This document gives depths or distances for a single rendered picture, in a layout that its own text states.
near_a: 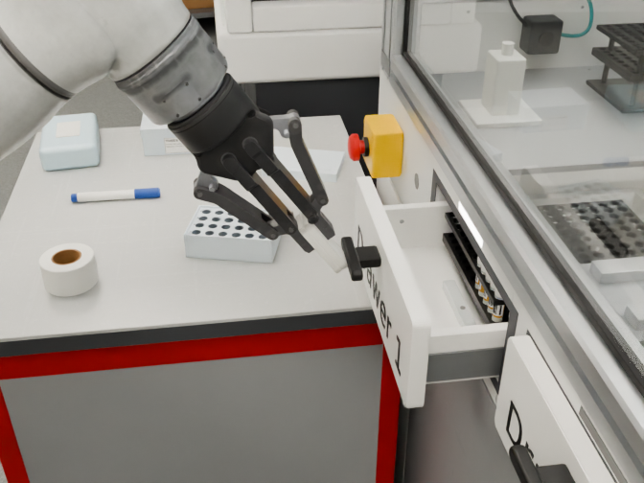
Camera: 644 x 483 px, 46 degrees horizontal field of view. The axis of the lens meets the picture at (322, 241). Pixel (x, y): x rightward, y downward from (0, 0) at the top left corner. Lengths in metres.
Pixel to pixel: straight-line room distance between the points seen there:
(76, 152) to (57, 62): 0.71
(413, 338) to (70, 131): 0.87
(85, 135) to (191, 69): 0.74
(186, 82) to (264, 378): 0.51
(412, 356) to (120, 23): 0.38
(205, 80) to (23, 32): 0.15
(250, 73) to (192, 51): 0.90
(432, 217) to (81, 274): 0.46
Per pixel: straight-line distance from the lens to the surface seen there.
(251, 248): 1.05
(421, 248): 0.96
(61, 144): 1.37
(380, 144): 1.08
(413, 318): 0.69
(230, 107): 0.69
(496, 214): 0.74
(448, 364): 0.76
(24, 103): 0.67
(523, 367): 0.67
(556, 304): 0.63
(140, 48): 0.65
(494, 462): 0.84
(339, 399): 1.10
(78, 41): 0.65
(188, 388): 1.06
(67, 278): 1.03
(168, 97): 0.67
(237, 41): 1.53
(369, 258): 0.80
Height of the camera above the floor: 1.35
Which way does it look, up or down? 32 degrees down
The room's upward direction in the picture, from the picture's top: straight up
